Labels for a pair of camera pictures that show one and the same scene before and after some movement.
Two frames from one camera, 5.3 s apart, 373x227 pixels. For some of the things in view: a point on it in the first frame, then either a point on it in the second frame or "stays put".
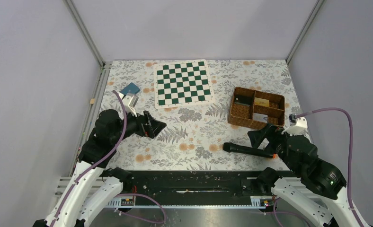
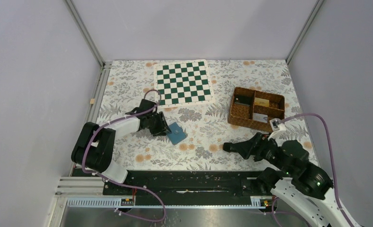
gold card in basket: (261, 102) stays put
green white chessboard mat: (182, 83) stays put
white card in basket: (260, 117) stays put
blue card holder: (131, 87) → (177, 134)
